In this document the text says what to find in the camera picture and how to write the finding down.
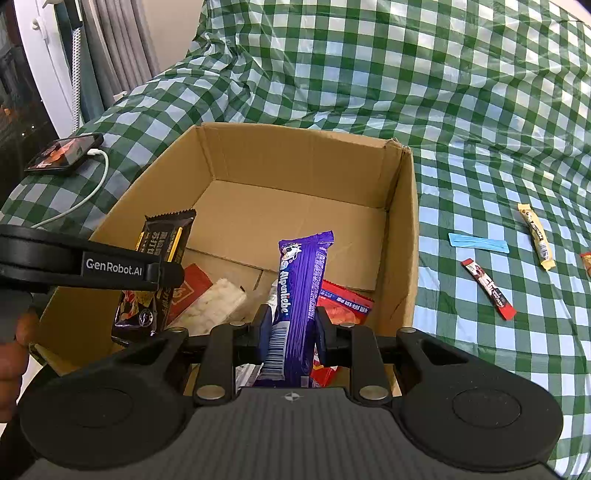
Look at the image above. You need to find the green checkered cloth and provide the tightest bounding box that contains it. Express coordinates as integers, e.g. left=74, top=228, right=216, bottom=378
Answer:
left=0, top=0, right=591, bottom=474

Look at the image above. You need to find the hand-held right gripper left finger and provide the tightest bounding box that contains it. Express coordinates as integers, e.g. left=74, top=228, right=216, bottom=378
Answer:
left=91, top=305, right=274, bottom=405

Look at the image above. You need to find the silver snack packet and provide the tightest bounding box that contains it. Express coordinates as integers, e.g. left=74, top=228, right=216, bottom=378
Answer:
left=235, top=364, right=265, bottom=389

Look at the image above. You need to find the beige snack bar packet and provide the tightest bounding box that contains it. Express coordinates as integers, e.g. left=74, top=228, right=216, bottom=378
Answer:
left=168, top=278, right=248, bottom=337

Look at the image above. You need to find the teal curtain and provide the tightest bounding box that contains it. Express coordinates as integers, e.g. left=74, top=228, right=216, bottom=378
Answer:
left=54, top=0, right=106, bottom=126

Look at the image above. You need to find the person's left hand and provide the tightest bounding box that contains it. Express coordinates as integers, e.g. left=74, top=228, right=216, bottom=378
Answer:
left=0, top=307, right=41, bottom=423

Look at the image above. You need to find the light blue flat packet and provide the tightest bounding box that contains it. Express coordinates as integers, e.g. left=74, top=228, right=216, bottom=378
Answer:
left=448, top=232, right=510, bottom=254

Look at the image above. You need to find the yellow stick packet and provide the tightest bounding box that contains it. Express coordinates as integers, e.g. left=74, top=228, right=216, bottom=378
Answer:
left=517, top=203, right=555, bottom=270

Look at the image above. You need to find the red orange snack packet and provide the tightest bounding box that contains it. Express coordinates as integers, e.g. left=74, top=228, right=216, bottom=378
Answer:
left=308, top=279, right=376, bottom=389

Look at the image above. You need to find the cardboard box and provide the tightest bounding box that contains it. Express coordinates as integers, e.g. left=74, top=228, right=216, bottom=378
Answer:
left=30, top=122, right=421, bottom=398

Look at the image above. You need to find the white charging cable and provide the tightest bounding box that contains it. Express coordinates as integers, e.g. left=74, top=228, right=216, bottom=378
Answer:
left=32, top=148, right=110, bottom=230

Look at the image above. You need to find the purple candy pack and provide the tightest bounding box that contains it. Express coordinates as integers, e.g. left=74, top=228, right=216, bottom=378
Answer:
left=253, top=231, right=335, bottom=389

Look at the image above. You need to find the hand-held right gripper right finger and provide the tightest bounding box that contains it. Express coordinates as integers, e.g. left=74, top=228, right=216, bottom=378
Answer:
left=315, top=307, right=486, bottom=405

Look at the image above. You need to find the black gold snack packet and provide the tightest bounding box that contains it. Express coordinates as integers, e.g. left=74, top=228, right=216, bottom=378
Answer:
left=111, top=209, right=197, bottom=348

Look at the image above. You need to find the black smartphone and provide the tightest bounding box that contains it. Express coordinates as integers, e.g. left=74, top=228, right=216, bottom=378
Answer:
left=23, top=133, right=105, bottom=177

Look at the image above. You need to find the red black stick packet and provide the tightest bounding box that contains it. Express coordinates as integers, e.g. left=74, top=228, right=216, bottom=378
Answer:
left=462, top=258, right=518, bottom=321

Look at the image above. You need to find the grey curtain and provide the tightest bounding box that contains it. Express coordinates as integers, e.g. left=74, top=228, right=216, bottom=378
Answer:
left=81, top=0, right=160, bottom=104

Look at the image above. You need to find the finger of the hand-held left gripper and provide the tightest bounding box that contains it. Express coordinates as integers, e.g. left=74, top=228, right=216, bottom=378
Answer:
left=155, top=259, right=186, bottom=293

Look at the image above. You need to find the small red packet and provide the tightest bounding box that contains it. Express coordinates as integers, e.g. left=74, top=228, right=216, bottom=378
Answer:
left=164, top=263, right=216, bottom=326

